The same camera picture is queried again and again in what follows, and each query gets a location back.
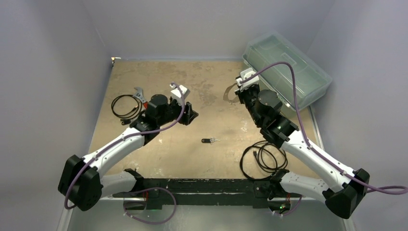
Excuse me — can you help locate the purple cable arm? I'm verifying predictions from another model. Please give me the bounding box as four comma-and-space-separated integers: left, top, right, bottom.
240, 62, 408, 195
64, 82, 186, 210

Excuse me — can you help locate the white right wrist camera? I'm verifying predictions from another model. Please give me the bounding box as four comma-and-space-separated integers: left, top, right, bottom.
235, 68, 259, 89

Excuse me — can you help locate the red adjustable wrench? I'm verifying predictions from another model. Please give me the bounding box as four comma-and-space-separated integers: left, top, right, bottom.
133, 87, 149, 110

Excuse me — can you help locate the black coiled cable left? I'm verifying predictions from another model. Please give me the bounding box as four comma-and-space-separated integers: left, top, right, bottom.
111, 94, 143, 119

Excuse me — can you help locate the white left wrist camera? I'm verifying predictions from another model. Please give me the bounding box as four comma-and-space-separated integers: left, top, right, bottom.
170, 83, 191, 101

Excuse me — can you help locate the large metal key organizer ring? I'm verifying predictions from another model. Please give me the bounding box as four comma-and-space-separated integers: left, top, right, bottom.
222, 84, 240, 103

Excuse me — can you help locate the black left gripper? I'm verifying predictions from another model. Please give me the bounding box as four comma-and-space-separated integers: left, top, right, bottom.
157, 97, 198, 127

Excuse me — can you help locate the clear plastic storage box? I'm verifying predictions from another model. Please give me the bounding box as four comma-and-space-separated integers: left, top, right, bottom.
242, 31, 332, 110

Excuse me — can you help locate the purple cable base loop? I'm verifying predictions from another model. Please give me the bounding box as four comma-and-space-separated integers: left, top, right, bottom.
123, 187, 177, 225

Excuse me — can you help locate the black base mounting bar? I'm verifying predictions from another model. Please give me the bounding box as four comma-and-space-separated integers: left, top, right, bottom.
113, 170, 299, 213

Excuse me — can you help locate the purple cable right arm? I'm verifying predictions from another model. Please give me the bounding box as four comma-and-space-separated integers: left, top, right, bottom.
240, 62, 408, 195

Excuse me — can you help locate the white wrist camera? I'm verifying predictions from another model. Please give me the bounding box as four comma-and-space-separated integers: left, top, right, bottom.
170, 83, 191, 101
235, 68, 259, 89

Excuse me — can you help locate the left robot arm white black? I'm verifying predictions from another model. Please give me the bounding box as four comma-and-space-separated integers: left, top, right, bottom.
58, 94, 199, 211

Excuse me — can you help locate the black coiled cable right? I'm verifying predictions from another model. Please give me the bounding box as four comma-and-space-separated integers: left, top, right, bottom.
240, 141, 289, 181

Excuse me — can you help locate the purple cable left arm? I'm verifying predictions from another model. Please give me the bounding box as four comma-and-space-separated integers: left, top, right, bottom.
64, 82, 186, 210

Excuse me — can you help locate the black coiled cable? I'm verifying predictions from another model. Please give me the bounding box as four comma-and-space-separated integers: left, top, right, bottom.
111, 94, 143, 119
240, 141, 289, 181

